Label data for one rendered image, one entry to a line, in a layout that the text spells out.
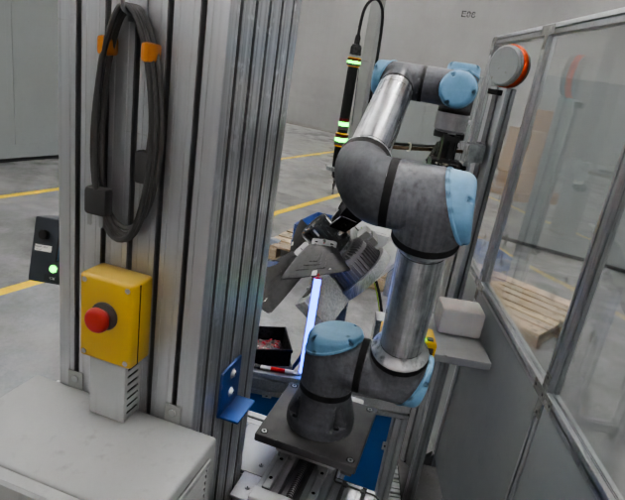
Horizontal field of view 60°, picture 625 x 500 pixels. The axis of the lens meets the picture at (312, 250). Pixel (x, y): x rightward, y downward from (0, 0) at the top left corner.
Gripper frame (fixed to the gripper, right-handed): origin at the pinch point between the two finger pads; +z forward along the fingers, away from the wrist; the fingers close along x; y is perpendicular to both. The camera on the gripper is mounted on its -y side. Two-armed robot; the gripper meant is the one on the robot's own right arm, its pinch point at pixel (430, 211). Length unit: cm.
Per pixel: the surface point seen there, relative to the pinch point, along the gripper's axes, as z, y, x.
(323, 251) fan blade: 29, -42, -24
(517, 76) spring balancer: -37, -85, 36
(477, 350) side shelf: 62, -52, 39
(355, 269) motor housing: 36, -49, -12
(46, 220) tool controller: 23, -11, -105
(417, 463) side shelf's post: 123, -60, 30
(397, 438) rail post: 78, -14, 9
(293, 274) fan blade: 34, -28, -33
